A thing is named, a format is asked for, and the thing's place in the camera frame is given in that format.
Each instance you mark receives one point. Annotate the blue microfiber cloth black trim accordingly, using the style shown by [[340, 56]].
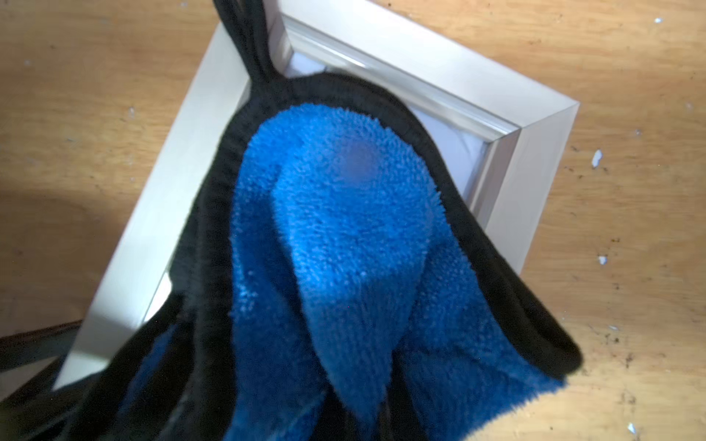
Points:
[[328, 285]]

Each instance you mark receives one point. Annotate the white picture frame deer print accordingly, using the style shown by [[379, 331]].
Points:
[[525, 125]]

